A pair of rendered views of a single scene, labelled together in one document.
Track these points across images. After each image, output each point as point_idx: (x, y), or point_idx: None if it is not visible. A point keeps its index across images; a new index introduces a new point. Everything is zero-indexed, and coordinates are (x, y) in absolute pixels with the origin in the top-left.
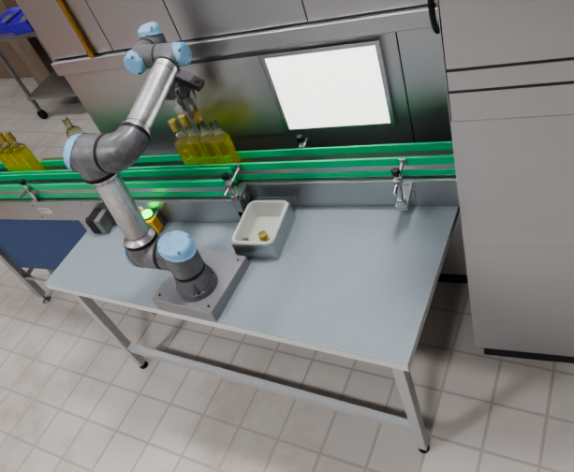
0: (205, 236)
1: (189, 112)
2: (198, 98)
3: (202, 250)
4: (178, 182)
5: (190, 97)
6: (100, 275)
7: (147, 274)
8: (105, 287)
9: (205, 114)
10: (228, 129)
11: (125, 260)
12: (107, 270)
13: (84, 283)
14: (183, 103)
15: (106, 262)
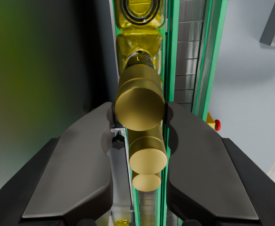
0: (222, 41)
1: (196, 118)
2: (10, 142)
3: None
4: (209, 99)
5: (110, 169)
6: (261, 146)
7: None
8: None
9: (48, 105)
10: (56, 32)
11: (245, 130)
12: (255, 143)
13: (268, 156)
14: (263, 198)
15: (242, 149)
